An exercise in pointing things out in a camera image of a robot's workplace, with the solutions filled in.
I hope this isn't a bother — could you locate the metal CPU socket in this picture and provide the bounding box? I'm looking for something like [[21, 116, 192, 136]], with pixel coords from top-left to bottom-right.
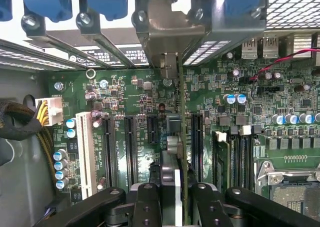
[[254, 159, 320, 217]]

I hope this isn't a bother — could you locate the white PCI slot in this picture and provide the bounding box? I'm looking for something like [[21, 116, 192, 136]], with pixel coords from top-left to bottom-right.
[[75, 111, 98, 199]]

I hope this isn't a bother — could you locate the black long expansion slot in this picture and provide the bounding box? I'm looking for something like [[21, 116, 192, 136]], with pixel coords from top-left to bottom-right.
[[191, 113, 205, 183], [102, 114, 117, 189], [123, 114, 138, 188]]

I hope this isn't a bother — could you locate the open dark grey PC case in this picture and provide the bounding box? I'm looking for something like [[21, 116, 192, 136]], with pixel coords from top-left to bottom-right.
[[0, 0, 320, 227]]

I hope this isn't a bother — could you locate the black short expansion slot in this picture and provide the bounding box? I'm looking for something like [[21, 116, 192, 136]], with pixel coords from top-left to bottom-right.
[[146, 114, 159, 144]]

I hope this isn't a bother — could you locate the white power connector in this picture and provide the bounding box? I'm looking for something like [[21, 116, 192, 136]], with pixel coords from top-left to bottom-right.
[[34, 96, 65, 127]]

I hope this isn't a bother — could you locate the green motherboard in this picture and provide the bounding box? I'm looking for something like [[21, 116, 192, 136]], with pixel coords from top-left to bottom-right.
[[48, 36, 320, 223]]

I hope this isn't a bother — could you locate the metal USB port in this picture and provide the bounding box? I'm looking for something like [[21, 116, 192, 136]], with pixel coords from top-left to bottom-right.
[[241, 36, 258, 60], [262, 36, 280, 60]]

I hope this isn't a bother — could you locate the vented metal slot cover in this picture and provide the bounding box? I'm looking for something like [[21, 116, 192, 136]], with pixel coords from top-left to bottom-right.
[[183, 6, 266, 67]]

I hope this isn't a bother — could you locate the metal rear port housing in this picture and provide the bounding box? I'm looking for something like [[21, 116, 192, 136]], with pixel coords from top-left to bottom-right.
[[291, 34, 313, 58]]

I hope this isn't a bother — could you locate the blue card retainer clip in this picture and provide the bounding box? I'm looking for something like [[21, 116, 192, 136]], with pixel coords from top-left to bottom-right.
[[17, 0, 73, 23], [83, 0, 129, 22], [0, 0, 13, 22]]

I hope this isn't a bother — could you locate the black sleeved cable bundle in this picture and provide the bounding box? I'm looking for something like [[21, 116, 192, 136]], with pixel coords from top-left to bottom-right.
[[0, 99, 56, 185]]

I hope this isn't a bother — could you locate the red and black twisted wire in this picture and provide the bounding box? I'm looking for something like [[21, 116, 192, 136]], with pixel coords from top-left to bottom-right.
[[249, 48, 320, 82]]

